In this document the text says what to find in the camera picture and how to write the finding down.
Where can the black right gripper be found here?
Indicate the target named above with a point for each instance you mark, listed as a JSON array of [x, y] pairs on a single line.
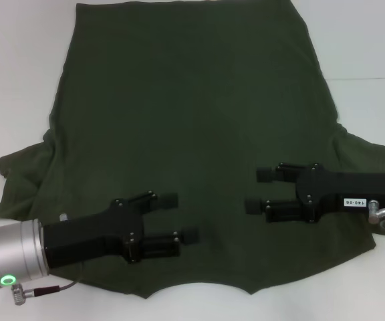
[[346, 189]]

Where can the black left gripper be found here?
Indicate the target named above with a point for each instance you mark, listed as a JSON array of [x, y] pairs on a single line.
[[89, 234]]

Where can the dark green shirt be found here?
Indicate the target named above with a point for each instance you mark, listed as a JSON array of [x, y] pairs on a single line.
[[192, 117]]

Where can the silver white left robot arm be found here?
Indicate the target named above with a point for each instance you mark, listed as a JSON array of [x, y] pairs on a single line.
[[8, 250]]

